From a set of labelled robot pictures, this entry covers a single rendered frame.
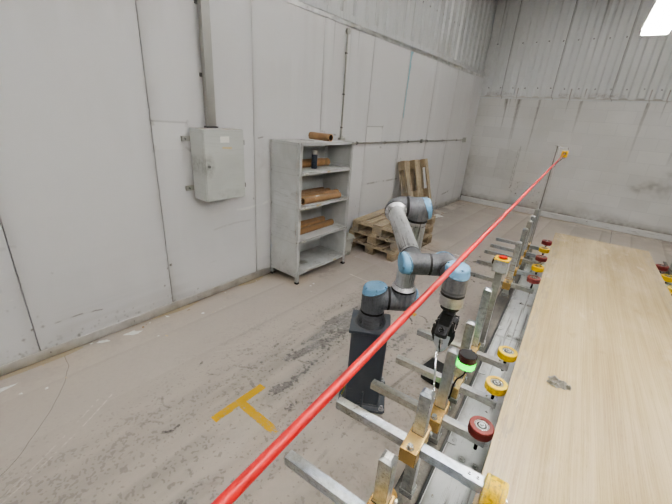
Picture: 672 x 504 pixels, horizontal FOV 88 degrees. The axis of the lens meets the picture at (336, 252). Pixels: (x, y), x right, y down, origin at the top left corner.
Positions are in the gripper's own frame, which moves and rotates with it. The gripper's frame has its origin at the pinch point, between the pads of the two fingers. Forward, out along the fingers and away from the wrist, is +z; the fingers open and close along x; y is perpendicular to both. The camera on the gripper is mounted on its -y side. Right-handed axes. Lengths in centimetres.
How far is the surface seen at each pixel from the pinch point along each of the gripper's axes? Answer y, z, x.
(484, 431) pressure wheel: -22.2, 7.3, -24.1
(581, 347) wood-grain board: 57, 8, -50
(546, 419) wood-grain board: -2.6, 7.9, -40.6
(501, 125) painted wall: 784, -86, 137
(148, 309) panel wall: 11, 88, 256
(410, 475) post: -42.6, 18.5, -8.5
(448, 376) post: -17.6, -3.6, -8.6
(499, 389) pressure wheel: 1.7, 7.3, -24.3
